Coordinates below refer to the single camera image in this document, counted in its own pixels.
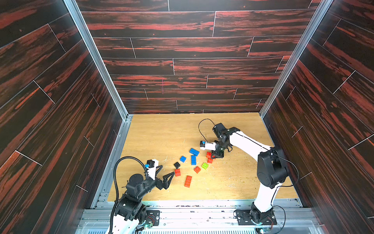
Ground green square brick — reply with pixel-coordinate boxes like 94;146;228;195
202;162;208;170

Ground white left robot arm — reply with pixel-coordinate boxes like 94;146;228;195
107;160;175;234

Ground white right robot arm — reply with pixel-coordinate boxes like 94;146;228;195
211;123;289;213

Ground red tall square brick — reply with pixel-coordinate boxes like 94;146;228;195
174;169;181;176

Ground blue long brick near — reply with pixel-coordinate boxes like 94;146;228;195
191;155;197;166

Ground blue long brick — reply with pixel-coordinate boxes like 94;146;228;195
189;148;200;156
191;155;197;166

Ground blue long brick far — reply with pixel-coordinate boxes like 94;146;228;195
189;148;200;156

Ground small red square brick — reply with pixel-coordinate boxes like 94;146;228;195
194;166;201;174

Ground aluminium front base rails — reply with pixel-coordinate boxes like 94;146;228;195
76;199;324;234

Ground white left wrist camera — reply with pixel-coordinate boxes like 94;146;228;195
146;159;159;180

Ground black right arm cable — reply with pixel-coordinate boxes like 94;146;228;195
198;118;216;143

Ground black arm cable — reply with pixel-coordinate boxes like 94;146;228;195
198;118;216;143
108;155;148;234

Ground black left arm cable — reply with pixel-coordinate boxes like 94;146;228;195
108;155;148;234

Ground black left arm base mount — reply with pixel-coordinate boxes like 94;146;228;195
140;210;160;228

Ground aluminium frame rail left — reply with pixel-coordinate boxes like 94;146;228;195
64;0;133;209

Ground aluminium frame rail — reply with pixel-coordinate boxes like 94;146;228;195
260;0;333;119
64;0;133;209

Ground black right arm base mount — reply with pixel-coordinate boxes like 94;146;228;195
233;203;277;226

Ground aluminium frame rail right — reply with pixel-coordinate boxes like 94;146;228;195
260;0;333;119

